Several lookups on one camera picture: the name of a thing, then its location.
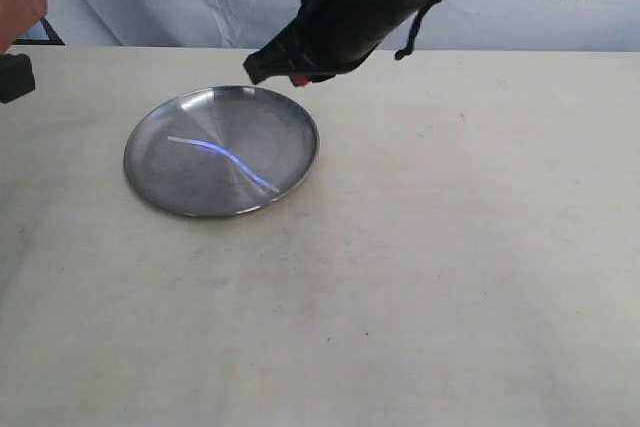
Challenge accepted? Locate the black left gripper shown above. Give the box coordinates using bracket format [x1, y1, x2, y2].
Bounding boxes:
[0, 0, 48, 104]

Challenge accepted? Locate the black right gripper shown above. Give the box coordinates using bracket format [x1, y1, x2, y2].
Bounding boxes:
[243, 0, 441, 88]

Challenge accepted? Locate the white softbox panel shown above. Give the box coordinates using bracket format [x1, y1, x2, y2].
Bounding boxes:
[11, 16, 64, 46]

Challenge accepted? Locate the white fabric backdrop curtain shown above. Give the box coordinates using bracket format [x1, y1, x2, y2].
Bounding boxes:
[46, 0, 639, 51]

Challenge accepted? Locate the round silver metal plate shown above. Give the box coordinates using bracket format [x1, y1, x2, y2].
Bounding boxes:
[123, 85, 320, 218]

